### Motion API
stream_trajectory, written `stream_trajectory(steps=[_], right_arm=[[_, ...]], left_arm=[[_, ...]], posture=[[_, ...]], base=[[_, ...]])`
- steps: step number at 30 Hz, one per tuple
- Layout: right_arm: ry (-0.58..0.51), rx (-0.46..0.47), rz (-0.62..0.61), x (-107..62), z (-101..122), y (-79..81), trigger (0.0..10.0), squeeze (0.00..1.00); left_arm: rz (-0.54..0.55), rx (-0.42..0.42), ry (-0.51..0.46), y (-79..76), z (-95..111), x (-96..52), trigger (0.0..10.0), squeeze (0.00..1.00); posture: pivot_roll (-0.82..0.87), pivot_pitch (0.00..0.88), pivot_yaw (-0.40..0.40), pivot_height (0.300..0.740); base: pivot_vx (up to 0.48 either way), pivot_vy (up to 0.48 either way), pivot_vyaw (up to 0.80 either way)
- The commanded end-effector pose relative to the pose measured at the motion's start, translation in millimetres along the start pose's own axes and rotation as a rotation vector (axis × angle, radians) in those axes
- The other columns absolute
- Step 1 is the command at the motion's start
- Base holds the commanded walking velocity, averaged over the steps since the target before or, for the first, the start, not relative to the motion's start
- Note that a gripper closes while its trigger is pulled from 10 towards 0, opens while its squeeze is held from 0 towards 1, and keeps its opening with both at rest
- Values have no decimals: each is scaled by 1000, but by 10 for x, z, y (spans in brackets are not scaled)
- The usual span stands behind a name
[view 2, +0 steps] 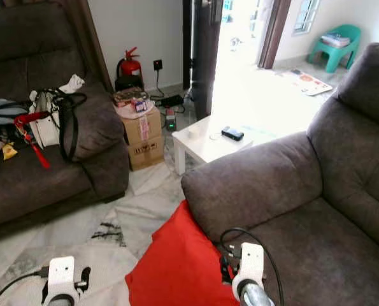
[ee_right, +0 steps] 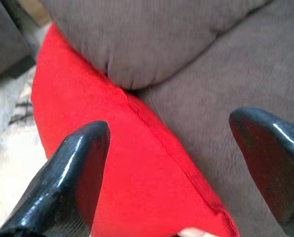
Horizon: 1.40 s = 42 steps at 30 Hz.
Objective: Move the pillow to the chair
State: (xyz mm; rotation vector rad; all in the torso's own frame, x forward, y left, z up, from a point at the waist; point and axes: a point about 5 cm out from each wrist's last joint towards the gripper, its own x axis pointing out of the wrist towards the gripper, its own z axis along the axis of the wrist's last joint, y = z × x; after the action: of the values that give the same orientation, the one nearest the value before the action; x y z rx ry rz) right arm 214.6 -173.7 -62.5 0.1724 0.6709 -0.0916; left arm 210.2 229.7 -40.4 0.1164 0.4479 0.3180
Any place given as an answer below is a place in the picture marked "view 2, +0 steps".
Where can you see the red pillow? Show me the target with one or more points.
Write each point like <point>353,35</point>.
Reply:
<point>176,268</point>

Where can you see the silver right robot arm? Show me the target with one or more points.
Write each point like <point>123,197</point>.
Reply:
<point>254,296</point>

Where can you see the teal plastic chair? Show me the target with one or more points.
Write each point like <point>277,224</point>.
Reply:
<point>351,37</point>

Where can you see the brown fabric sofa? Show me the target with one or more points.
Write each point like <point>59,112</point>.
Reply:
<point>310,204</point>
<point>49,182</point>

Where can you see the white low table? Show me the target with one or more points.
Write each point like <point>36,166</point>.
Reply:
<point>205,145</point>

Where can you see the yellow tag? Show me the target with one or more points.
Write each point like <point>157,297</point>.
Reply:
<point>9,152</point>

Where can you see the brown cardboard box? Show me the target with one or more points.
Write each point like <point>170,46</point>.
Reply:
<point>144,140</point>

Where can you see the small device with green light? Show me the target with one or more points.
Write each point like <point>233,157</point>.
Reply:
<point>171,119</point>

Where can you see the pink cloth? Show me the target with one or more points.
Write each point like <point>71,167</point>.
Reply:
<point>127,113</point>

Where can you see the black power adapter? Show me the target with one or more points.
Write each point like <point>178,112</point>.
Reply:
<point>172,101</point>

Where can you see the grey bag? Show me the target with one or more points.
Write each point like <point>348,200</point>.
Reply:
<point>1,115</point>

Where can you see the patterned snack box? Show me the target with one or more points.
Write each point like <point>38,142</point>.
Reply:
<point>129,95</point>

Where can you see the crumpled white cloth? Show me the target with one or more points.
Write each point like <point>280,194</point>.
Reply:
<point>73,83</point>

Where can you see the printed floor mat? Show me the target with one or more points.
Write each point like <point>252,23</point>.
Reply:
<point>309,81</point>

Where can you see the dark door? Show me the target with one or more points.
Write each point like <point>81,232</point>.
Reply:
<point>205,57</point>

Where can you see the red fire extinguisher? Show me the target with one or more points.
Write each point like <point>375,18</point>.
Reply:
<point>130,65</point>

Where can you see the folded white cloth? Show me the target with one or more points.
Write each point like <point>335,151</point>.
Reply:
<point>336,41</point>

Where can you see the glass window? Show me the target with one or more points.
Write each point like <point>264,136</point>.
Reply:
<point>307,14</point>

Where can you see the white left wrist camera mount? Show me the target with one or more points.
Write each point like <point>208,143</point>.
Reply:
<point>62,273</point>

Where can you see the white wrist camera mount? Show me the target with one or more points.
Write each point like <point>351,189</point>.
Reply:
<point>251,261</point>
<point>62,273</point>

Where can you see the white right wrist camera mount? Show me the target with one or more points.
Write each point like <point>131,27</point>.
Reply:
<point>251,261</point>

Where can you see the black wall socket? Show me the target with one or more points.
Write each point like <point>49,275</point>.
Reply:
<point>157,64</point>

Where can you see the brown door frame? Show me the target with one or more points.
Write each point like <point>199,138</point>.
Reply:
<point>273,32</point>

